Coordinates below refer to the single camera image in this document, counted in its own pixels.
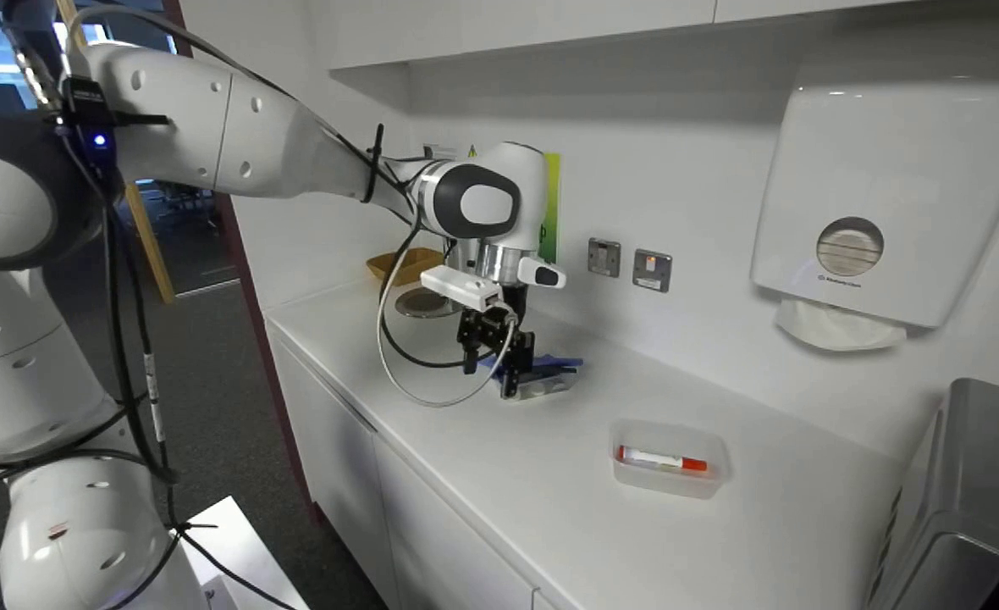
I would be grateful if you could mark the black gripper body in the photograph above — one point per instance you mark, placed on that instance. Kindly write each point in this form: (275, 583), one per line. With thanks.
(499, 317)

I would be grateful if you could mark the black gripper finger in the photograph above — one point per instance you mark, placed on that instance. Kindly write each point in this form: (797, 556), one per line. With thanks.
(521, 365)
(471, 346)

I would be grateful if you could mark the white marker with red cap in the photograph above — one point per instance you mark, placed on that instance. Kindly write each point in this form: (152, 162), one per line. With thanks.
(662, 458)

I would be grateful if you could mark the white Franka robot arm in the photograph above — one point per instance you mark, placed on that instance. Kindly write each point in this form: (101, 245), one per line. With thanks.
(181, 124)

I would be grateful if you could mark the clear plastic bowl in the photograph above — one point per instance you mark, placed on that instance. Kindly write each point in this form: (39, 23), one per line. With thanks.
(702, 481)

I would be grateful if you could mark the round metal drain tray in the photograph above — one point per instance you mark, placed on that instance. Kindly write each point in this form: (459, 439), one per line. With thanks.
(420, 303)

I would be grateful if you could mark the wicker basket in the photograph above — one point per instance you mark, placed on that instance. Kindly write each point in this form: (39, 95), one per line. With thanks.
(399, 267)

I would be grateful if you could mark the white base cabinet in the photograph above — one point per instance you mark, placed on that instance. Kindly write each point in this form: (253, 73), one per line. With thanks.
(399, 510)

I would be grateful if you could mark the white paper towel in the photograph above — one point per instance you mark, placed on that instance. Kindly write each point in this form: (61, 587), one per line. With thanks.
(837, 328)

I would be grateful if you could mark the yellow wooden beam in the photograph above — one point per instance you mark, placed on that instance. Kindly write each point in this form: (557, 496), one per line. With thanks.
(152, 250)

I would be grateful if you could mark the white paper towel dispenser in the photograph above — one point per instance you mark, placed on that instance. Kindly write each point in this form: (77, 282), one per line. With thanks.
(892, 205)

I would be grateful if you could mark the stainless steel appliance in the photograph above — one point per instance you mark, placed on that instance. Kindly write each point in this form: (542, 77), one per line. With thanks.
(974, 496)

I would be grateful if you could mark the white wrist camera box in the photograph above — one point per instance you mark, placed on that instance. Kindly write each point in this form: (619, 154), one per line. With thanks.
(463, 285)

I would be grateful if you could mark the green yellow wall poster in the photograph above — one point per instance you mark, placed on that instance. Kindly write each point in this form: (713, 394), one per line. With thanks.
(550, 208)

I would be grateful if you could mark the metal wall socket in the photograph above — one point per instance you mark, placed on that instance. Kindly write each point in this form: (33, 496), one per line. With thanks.
(652, 272)
(604, 260)

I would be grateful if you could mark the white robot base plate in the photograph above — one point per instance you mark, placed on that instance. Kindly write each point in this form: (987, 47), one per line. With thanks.
(246, 562)

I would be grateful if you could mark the white wall cabinet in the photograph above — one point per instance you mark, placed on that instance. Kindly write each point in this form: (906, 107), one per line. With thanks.
(680, 40)

